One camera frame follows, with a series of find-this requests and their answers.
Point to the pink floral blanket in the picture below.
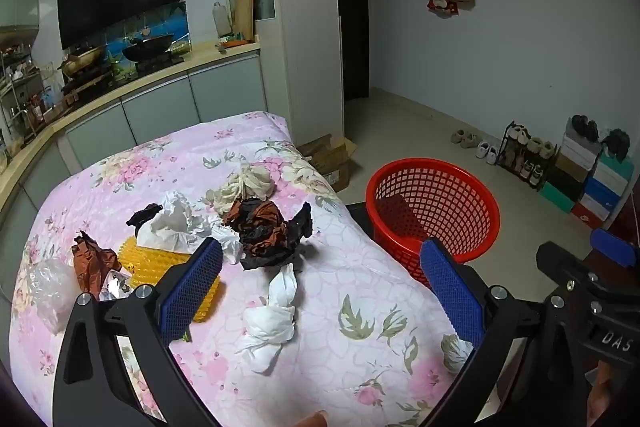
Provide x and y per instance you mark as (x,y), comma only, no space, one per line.
(350,287)

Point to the blue picture backsplash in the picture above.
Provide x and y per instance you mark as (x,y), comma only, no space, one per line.
(165,19)

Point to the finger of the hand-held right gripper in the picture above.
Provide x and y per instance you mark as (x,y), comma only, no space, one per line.
(552,259)
(612,247)

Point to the pair of dark shoes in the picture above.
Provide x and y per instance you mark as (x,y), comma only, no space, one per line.
(585,127)
(616,144)

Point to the cream cloth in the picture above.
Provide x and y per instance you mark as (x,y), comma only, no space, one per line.
(247,184)

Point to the black wrapper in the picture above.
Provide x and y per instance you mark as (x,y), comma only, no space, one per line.
(145,213)

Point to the white shoe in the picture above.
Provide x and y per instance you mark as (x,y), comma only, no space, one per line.
(482,150)
(492,156)

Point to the group of assorted shoes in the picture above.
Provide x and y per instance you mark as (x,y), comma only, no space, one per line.
(542,147)

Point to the cardboard box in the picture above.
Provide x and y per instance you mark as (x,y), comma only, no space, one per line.
(330,162)

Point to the red plastic basket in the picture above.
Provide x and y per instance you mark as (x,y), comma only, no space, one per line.
(465,217)

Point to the light green base cabinets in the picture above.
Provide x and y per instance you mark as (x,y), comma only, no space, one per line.
(220,87)

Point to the cream kitchen countertop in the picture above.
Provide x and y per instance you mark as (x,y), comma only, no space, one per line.
(210,62)

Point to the yellow bubble wrap sheet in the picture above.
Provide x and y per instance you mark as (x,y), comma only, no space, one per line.
(150,264)

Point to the black gas stove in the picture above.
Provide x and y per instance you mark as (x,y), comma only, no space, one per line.
(100,79)

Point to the silver foil wrapper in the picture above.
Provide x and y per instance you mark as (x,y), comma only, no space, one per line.
(116,286)

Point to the beige shoe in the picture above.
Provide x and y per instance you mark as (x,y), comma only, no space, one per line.
(459,137)
(474,141)

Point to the golden pot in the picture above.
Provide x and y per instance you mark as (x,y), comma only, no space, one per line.
(80,61)

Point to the wooden cutting board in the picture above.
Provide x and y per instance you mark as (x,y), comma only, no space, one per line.
(245,7)

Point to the black shoe rack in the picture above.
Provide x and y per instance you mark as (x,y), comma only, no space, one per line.
(504,142)

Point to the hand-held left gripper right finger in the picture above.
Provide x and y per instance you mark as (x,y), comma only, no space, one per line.
(452,292)

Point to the person's right forearm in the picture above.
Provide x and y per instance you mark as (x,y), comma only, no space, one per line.
(597,397)

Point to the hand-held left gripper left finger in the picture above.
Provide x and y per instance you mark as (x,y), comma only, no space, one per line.
(192,292)

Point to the black wok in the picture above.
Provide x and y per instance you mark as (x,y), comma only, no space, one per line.
(147,47)

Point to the clear plastic bag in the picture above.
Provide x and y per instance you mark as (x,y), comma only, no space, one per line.
(47,287)

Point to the small white tissue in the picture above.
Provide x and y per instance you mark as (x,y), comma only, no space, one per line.
(227,247)

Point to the stack of shoe boxes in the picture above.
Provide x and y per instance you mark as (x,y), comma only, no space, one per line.
(575,167)

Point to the person's left hand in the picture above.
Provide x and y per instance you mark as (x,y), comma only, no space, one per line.
(315,419)

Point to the rust brown cloth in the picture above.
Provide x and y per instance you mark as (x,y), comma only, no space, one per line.
(92,259)

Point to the metal kitchen rack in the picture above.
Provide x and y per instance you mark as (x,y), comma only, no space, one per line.
(20,102)

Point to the black plastic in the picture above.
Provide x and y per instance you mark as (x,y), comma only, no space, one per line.
(301,222)

